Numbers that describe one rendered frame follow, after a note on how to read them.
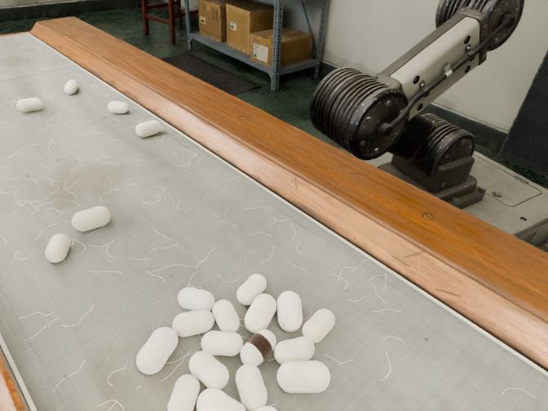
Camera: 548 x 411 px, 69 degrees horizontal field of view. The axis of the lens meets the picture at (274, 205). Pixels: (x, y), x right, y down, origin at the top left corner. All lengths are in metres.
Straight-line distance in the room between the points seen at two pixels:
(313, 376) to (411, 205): 0.23
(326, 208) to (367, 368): 0.18
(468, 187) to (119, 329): 0.83
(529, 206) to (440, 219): 0.68
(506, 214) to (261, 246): 0.74
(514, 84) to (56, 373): 2.26
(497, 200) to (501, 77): 1.36
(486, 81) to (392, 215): 2.01
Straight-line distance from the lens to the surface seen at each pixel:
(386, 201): 0.46
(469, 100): 2.47
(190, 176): 0.51
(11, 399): 0.33
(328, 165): 0.50
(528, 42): 2.33
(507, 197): 1.12
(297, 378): 0.30
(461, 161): 0.96
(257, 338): 0.32
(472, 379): 0.36
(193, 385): 0.31
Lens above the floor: 1.02
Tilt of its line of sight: 38 degrees down
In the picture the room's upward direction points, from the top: 3 degrees clockwise
